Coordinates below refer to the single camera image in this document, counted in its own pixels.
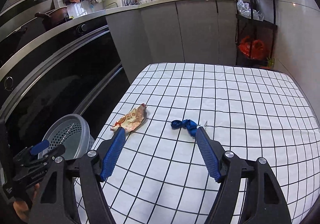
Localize grey perforated trash basket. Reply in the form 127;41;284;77
38;114;94;160

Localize crumpled red snack wrapper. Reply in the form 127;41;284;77
111;103;147;134

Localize grey kitchen cabinets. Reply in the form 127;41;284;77
106;0;236;82

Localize clear bags on rack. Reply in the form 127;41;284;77
236;0;264;21

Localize orange plastic bag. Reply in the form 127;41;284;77
239;35;269;60

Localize black built-in oven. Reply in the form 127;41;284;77
1;16;130;154

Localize black metal storage rack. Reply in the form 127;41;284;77
235;0;278;68

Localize brown cooking pot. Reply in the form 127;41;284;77
35;6;70;31

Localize person's left hand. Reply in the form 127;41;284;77
13;183;40;223

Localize blue ribbon strap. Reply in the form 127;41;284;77
170;119;201;137

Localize white black grid tablecloth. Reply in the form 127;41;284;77
84;63;319;223

